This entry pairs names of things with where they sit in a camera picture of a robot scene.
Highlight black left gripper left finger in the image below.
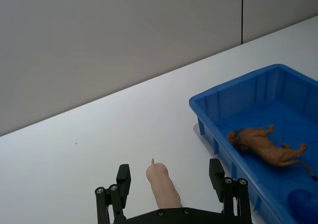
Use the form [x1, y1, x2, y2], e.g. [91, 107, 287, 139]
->
[94, 163, 132, 224]

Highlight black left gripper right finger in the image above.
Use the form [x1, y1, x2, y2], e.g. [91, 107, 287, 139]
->
[209, 158, 252, 224]

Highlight pale pink toy sausage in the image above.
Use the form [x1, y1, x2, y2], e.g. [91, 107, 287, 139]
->
[146, 158, 184, 209]

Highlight brown toy lion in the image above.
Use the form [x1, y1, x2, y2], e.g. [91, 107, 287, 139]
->
[227, 125, 318, 180]

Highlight blue plastic bin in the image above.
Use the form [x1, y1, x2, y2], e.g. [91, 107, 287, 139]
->
[188, 64, 318, 224]

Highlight small blue round toy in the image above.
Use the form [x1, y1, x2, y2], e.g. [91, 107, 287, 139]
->
[287, 188, 315, 220]

